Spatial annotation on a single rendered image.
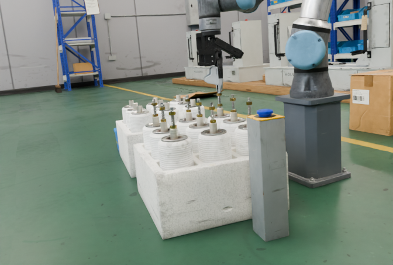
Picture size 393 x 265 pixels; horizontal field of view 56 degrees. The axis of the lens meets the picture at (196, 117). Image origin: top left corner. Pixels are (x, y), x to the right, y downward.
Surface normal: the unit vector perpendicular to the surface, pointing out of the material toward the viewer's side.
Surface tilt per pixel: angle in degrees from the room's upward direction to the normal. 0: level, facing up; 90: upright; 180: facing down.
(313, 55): 97
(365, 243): 0
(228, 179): 90
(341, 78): 90
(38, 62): 90
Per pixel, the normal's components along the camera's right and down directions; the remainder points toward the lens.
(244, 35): 0.43, 0.13
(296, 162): -0.90, 0.15
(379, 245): -0.08, -0.98
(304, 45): -0.39, 0.32
